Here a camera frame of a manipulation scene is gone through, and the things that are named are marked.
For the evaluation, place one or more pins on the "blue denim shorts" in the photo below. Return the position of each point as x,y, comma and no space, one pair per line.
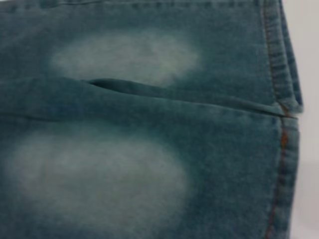
149,112

